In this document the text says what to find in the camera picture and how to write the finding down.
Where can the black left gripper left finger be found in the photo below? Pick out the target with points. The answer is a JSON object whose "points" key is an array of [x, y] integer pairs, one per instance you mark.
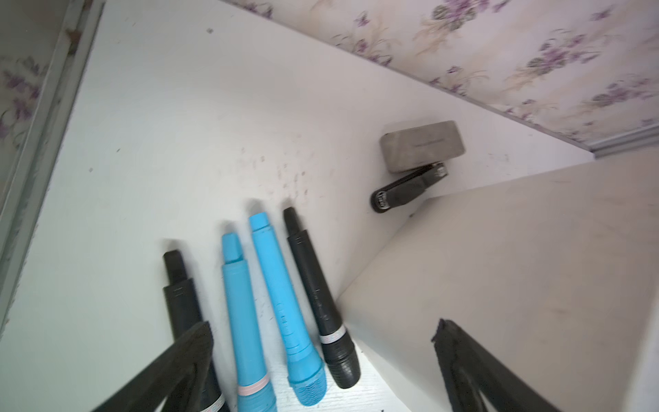
{"points": [[174, 381]]}

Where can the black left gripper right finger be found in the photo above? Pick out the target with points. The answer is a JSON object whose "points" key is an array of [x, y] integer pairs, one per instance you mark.
{"points": [[474, 378]]}

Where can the black microphone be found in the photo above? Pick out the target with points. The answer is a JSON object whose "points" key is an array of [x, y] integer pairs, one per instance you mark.
{"points": [[184, 312], [338, 347]]}

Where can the blue plastic tool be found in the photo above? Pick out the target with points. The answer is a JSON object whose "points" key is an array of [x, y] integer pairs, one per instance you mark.
{"points": [[306, 374]]}

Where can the white plastic drawer cabinet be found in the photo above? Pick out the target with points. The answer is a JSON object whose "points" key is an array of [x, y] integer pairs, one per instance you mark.
{"points": [[555, 274]]}

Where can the black stapler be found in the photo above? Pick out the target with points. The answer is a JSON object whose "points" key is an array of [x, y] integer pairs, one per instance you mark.
{"points": [[408, 188]]}

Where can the grey whiteboard eraser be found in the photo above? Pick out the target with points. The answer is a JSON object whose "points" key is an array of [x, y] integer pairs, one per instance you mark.
{"points": [[420, 146]]}

